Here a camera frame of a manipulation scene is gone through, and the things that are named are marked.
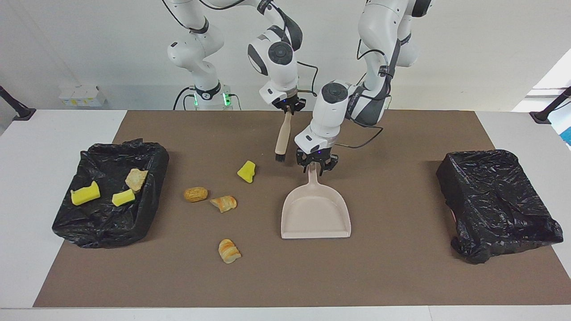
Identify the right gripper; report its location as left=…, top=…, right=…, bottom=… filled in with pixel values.
left=280, top=98, right=307, bottom=115

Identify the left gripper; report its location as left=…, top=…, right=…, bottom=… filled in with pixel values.
left=296, top=149, right=339, bottom=175

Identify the wooden handle brush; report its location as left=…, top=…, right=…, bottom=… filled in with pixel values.
left=274, top=111, right=294, bottom=162

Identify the pink plastic dustpan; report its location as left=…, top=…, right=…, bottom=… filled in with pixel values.
left=281, top=162, right=352, bottom=240

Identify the bin lined with black bag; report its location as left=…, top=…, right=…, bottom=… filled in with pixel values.
left=52, top=138, right=170, bottom=249
left=436, top=149, right=564, bottom=265

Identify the yellow sponge piece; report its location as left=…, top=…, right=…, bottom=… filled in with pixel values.
left=111, top=189, right=136, bottom=207
left=70, top=180, right=101, bottom=206
left=236, top=160, right=257, bottom=184

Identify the croissant piece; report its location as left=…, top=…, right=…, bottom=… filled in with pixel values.
left=210, top=195, right=238, bottom=214
left=218, top=239, right=242, bottom=264

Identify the brown bread roll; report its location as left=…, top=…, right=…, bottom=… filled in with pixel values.
left=183, top=186, right=209, bottom=203

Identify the toast slice piece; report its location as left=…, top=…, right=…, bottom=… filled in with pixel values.
left=124, top=168, right=149, bottom=193

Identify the black stand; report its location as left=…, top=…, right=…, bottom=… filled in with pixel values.
left=530, top=86, right=571, bottom=124
left=0, top=85, right=37, bottom=122

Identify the black cable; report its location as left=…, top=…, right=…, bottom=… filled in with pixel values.
left=335, top=119, right=385, bottom=149
left=173, top=86, right=197, bottom=111
left=296, top=61, right=319, bottom=97

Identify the white wall socket box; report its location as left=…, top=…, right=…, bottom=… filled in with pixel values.
left=59, top=84, right=107, bottom=108

